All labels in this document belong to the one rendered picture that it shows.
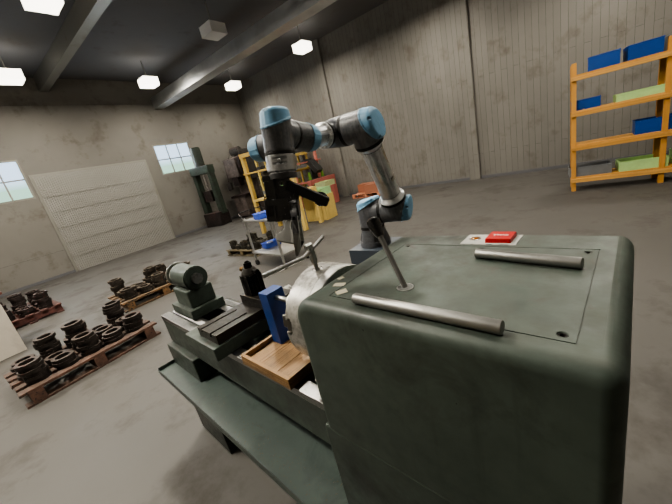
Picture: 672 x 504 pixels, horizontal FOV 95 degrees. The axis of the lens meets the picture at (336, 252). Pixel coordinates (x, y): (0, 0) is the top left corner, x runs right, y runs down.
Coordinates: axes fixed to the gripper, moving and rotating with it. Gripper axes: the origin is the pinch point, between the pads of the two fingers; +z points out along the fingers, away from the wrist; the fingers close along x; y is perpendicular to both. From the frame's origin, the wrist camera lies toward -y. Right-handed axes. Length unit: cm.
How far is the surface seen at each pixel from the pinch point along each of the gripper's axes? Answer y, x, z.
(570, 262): -51, 27, 4
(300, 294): 2.6, -5.6, 14.1
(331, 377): -4.2, 14.2, 29.1
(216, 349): 43, -37, 43
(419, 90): -332, -919, -282
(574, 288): -47, 33, 6
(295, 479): 14, -9, 81
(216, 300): 62, -94, 40
